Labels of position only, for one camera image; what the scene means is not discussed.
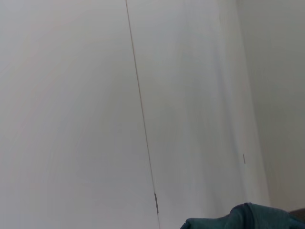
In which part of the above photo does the dark teal fabric bag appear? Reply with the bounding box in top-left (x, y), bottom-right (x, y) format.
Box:
top-left (180, 202), bottom-right (305, 229)

